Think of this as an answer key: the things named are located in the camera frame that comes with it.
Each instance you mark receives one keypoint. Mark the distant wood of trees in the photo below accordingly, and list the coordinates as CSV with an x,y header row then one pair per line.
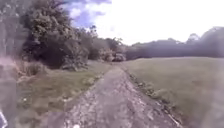
x,y
180,48

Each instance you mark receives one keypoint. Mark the large dark green tree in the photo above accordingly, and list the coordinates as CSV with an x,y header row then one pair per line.
x,y
50,36

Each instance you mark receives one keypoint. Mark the grass verge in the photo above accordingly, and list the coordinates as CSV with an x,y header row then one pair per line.
x,y
56,86

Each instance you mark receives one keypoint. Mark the grey cracked asphalt path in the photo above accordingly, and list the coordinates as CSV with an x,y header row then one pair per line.
x,y
113,100

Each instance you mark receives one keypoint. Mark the row of bushes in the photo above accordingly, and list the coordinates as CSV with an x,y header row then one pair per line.
x,y
103,50

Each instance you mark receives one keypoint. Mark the grass field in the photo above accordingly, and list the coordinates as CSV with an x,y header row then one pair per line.
x,y
180,80

